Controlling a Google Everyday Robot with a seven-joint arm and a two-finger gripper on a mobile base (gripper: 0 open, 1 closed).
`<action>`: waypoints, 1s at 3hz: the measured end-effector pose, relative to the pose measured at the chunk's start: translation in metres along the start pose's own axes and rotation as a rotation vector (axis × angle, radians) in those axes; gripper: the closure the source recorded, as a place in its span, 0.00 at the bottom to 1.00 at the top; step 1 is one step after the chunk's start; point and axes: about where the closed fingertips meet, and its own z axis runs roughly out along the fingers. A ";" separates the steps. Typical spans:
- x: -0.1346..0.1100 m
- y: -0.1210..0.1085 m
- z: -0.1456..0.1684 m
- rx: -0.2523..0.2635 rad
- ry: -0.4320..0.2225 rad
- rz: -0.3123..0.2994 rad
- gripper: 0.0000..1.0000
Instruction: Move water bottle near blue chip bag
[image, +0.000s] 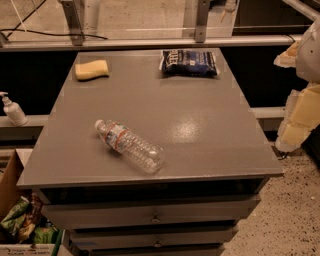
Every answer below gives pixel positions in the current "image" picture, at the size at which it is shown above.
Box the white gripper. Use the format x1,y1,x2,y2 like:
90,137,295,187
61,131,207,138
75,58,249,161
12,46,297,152
273,19,320,152

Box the clear plastic water bottle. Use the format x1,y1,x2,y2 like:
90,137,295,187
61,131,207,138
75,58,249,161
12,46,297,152
95,120,164,174

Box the blue chip bag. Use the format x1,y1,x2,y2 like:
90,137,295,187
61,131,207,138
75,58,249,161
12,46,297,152
159,49,219,77

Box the white pump dispenser bottle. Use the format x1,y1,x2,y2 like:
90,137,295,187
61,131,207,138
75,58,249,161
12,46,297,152
0,92,28,126

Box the grey drawer cabinet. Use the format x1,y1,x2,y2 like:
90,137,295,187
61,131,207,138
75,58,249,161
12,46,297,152
18,51,282,256

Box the top drawer knob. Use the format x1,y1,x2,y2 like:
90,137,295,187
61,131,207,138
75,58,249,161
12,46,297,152
151,214,161,224

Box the drawer knob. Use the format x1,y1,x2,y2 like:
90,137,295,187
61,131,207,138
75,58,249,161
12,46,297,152
151,214,161,224
153,240,163,248

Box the lower drawer knob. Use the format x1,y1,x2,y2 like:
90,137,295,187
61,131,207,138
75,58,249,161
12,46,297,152
153,240,163,248

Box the yellow sponge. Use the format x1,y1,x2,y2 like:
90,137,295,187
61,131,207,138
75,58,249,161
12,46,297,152
75,60,109,81

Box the cardboard box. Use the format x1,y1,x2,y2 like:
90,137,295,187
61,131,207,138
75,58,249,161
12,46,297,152
0,150,61,256

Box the green snack bags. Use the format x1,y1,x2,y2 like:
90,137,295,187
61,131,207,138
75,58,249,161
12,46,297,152
0,193,59,244

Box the black floor cable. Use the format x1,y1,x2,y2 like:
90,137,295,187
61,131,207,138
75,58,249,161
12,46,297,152
273,144,290,162

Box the metal frame rail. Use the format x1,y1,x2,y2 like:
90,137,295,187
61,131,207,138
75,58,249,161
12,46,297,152
0,0,302,51

